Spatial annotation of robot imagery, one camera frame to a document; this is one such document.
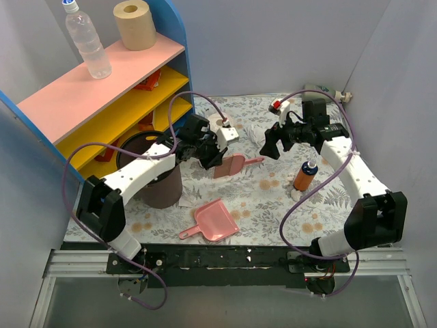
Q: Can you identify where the pink hand brush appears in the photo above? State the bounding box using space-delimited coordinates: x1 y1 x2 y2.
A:
213 154 264 179

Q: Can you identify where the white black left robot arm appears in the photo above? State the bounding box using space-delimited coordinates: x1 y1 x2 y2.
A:
74 114 237 273

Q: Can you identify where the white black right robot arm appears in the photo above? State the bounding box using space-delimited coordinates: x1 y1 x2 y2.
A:
259 99 408 272

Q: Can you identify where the crumpled white paper scrap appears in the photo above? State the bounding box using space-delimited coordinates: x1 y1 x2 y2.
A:
244 124 266 147

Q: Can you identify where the white paper scrap near bottle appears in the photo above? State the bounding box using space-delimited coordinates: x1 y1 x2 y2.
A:
285 174 296 185

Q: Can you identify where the orange bottle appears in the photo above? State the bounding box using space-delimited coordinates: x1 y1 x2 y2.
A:
293 161 318 191

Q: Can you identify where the white paper scrap by bin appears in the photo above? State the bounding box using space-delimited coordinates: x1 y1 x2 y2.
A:
178 194 197 208

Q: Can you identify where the grey green lotion bottle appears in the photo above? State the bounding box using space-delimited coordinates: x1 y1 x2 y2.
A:
302 83 352 103

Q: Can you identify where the brown trash bin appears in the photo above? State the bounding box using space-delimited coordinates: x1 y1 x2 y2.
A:
121 130 182 209

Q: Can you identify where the small white paper scrap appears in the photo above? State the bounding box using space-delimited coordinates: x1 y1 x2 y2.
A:
290 189 302 202

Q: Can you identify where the floral table mat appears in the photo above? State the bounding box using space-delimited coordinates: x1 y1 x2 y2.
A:
63 94 380 249

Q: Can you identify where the pink dustpan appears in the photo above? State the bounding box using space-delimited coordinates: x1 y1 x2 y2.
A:
179 198 240 242

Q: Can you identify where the orange snack packet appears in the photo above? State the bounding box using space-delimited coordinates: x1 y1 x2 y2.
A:
134 69 161 92

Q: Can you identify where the red packet on lower shelf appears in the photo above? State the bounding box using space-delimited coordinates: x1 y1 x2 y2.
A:
94 147 115 163

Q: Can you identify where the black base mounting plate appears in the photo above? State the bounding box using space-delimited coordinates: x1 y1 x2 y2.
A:
105 247 352 290

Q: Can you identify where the colourful wooden shelf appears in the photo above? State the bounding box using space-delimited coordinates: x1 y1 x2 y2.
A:
1 1 192 162

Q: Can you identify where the clear plastic water bottle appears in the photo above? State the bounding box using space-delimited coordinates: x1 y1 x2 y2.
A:
62 1 112 79

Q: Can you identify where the brown paper roll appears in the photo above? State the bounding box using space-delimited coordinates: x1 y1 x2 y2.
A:
113 1 157 51

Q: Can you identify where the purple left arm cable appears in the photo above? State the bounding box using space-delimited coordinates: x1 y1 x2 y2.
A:
60 90 229 312

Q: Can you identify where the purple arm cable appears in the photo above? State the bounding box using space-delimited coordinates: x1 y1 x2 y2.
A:
279 89 361 298
60 90 229 312

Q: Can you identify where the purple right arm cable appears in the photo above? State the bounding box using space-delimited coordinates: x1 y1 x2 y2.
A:
279 89 361 298

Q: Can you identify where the aluminium frame rail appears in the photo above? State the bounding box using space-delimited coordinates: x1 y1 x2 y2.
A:
31 243 426 327

